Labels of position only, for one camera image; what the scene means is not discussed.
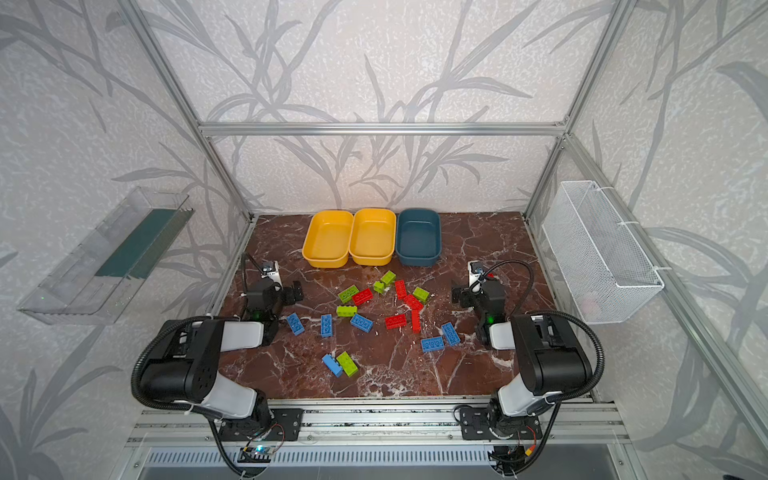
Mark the red brick top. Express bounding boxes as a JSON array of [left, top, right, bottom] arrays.
[[394, 280, 408, 300]]

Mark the green brick bottom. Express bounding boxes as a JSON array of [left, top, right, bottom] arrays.
[[336, 352, 358, 377]]

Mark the blue brick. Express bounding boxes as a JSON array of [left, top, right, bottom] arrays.
[[322, 354, 344, 377], [421, 336, 445, 353], [286, 313, 305, 336], [320, 314, 333, 338], [350, 314, 373, 333], [441, 323, 461, 346]]

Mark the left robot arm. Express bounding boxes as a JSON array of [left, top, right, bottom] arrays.
[[131, 277, 304, 428]]

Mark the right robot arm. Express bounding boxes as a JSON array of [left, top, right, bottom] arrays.
[[451, 280, 606, 430]]

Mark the red brick diagonal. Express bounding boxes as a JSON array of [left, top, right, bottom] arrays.
[[403, 295, 424, 311]]

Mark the red brick vertical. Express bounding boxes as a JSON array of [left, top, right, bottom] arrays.
[[411, 311, 421, 333]]

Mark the teal bin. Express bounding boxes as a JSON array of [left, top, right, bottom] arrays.
[[395, 208, 442, 267]]

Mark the left yellow bin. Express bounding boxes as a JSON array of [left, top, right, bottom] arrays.
[[302, 210, 353, 269]]

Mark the yellow bin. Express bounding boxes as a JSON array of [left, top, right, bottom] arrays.
[[302, 210, 353, 269], [349, 208, 396, 266]]

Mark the blue brick bottom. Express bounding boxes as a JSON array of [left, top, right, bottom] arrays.
[[322, 354, 344, 377]]

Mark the middle yellow bin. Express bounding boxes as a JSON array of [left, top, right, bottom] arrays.
[[349, 208, 396, 266]]

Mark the clear acrylic shelf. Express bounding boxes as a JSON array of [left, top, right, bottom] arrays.
[[17, 187, 194, 325]]

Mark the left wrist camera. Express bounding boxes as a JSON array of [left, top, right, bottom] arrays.
[[260, 260, 282, 284]]

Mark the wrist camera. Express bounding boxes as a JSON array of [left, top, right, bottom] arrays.
[[260, 260, 282, 284], [468, 260, 486, 285]]

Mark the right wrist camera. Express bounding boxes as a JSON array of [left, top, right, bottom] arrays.
[[468, 260, 486, 285]]

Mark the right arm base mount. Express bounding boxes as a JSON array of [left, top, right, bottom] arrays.
[[453, 404, 543, 442]]

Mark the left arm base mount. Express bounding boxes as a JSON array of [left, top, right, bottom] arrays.
[[218, 408, 304, 442]]

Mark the white wire basket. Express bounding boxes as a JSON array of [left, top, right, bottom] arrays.
[[542, 180, 664, 324]]

